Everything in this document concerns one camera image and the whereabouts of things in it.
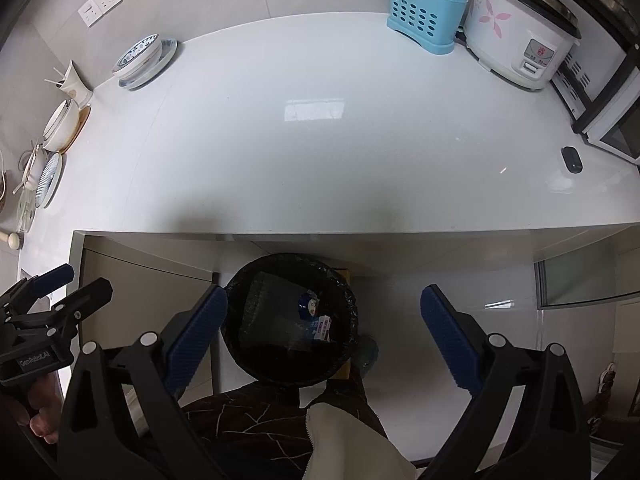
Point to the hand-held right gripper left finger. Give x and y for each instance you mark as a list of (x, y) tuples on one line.
[(197, 335)]

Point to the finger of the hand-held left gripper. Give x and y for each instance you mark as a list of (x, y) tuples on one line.
[(55, 277), (87, 300)]

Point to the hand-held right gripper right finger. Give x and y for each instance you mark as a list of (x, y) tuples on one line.
[(450, 340)]

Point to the black bin with bag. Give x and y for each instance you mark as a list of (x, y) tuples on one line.
[(235, 340)]

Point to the person's left hand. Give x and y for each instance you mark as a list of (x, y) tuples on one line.
[(42, 410)]

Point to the wooden pestle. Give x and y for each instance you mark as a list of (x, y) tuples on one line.
[(12, 240)]

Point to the beige cabinet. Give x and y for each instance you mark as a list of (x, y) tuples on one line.
[(150, 280)]

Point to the clear glass plate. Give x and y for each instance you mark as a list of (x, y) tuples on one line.
[(26, 210)]

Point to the grey slipper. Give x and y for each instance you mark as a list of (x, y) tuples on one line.
[(366, 352)]

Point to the person's dark patterned pants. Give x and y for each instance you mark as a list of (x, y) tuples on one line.
[(240, 420)]

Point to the blue striped plate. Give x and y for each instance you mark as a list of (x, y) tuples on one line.
[(50, 180)]

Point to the white ceramic pot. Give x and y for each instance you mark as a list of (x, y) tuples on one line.
[(31, 167)]

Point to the yellow box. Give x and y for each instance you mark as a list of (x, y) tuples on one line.
[(344, 274)]

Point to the large white bowl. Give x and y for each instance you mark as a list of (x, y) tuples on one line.
[(62, 130)]

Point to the frosted glass panel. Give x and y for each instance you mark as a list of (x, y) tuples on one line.
[(585, 280)]

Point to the wooden coaster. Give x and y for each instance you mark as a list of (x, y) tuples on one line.
[(80, 127)]

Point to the patterned shoe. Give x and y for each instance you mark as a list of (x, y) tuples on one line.
[(606, 379), (595, 422)]

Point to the small white bowl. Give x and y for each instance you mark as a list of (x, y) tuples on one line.
[(57, 115)]

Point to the white cup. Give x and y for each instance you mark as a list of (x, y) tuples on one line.
[(75, 87)]

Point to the small black device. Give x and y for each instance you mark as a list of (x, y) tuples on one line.
[(571, 160)]

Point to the blue patterned plate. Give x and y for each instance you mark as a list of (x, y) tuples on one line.
[(162, 62)]

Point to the blue floral bowl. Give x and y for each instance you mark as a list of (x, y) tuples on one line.
[(137, 50)]

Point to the white microwave oven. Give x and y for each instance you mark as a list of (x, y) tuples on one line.
[(615, 130)]

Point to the white flowered rice cooker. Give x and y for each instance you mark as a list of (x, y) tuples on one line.
[(500, 25)]

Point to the blue utensil holder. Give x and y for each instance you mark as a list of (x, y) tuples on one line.
[(420, 15)]

